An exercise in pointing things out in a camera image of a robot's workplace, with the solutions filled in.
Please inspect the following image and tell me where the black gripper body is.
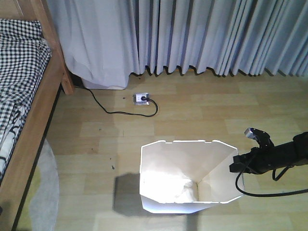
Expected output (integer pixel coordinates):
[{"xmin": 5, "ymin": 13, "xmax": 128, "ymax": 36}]
[{"xmin": 229, "ymin": 147, "xmax": 272, "ymax": 174}]

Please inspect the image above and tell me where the white plastic trash bin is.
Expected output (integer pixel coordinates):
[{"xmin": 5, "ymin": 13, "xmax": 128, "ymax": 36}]
[{"xmin": 139, "ymin": 140, "xmax": 243, "ymax": 214}]

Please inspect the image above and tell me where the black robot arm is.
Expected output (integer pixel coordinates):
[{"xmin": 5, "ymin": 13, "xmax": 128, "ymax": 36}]
[{"xmin": 229, "ymin": 128, "xmax": 308, "ymax": 175}]

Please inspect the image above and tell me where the floor power outlet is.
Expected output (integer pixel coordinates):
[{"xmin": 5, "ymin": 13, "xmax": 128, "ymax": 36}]
[{"xmin": 133, "ymin": 92, "xmax": 150, "ymax": 105}]

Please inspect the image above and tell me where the grey curtain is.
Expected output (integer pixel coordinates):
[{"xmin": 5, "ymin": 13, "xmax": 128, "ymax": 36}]
[{"xmin": 48, "ymin": 0, "xmax": 308, "ymax": 90}]

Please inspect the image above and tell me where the grey round rug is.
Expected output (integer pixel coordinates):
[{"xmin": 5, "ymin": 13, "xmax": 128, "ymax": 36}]
[{"xmin": 29, "ymin": 140, "xmax": 60, "ymax": 231}]

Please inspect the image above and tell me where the checkered bed sheet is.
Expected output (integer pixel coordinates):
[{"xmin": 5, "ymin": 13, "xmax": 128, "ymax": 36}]
[{"xmin": 0, "ymin": 19, "xmax": 51, "ymax": 177}]

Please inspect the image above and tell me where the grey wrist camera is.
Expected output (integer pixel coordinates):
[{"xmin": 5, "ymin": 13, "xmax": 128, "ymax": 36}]
[{"xmin": 244, "ymin": 128, "xmax": 274, "ymax": 149}]

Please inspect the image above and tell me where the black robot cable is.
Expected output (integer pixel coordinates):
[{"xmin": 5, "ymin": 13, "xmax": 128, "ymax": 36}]
[{"xmin": 235, "ymin": 156, "xmax": 308, "ymax": 197}]

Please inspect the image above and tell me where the black outlet power cord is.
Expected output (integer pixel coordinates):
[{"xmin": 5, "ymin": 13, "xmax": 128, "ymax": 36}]
[{"xmin": 83, "ymin": 87, "xmax": 159, "ymax": 118}]

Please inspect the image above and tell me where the wooden bed frame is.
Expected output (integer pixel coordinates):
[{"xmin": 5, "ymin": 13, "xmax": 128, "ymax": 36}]
[{"xmin": 0, "ymin": 0, "xmax": 75, "ymax": 231}]

